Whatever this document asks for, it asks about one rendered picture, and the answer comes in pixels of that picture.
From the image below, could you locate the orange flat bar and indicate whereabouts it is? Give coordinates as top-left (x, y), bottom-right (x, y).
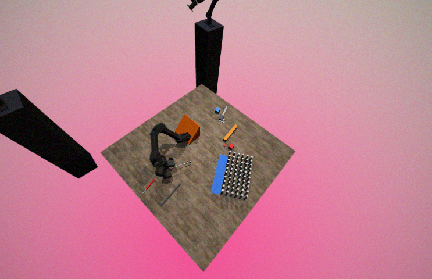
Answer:
top-left (223, 124), bottom-right (238, 142)

